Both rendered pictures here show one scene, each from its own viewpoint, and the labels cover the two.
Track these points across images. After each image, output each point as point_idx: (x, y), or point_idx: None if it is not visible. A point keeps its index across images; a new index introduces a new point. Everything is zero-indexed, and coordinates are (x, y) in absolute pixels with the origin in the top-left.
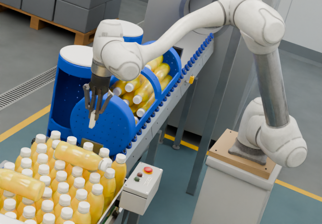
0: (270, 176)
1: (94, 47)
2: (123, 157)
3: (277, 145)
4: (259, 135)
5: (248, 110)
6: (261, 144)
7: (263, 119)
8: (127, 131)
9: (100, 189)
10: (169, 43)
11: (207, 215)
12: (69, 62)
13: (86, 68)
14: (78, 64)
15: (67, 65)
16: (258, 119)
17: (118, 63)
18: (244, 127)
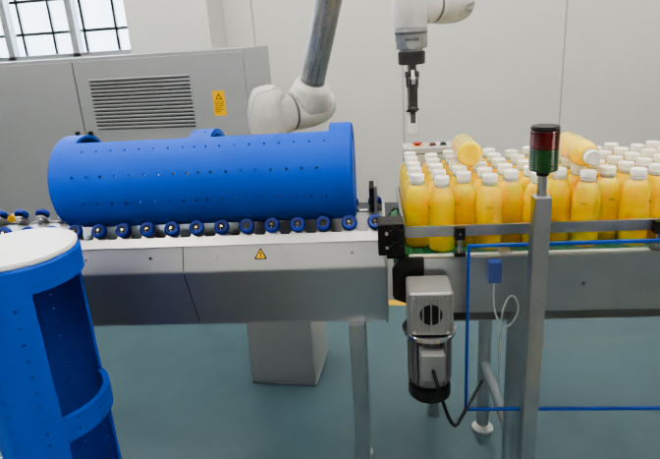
0: None
1: (426, 7)
2: (410, 151)
3: (330, 98)
4: (307, 108)
5: (274, 100)
6: (309, 116)
7: (289, 97)
8: (355, 152)
9: (491, 147)
10: None
11: None
12: (60, 254)
13: (80, 242)
14: (74, 243)
15: (63, 262)
16: (288, 100)
17: None
18: (280, 121)
